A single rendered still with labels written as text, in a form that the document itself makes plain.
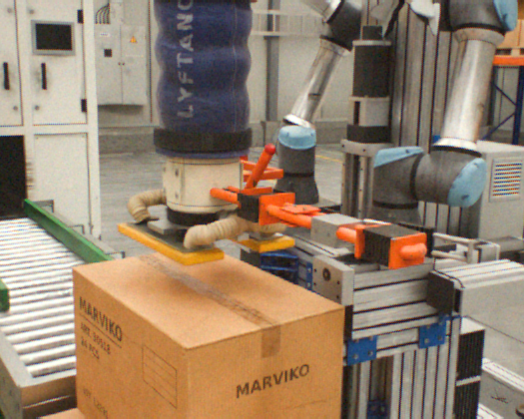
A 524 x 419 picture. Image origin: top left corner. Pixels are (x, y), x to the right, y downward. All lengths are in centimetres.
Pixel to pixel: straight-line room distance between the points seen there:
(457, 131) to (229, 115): 54
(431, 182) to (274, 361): 56
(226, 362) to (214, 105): 53
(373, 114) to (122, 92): 901
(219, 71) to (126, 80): 935
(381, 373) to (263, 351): 77
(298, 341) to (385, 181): 47
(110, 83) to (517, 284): 934
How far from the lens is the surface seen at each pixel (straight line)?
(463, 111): 164
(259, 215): 131
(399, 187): 164
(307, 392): 151
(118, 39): 1074
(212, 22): 143
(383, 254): 108
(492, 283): 174
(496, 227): 210
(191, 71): 143
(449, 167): 160
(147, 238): 153
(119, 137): 1092
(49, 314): 263
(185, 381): 132
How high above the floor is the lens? 147
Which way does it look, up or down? 12 degrees down
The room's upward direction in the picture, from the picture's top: 1 degrees clockwise
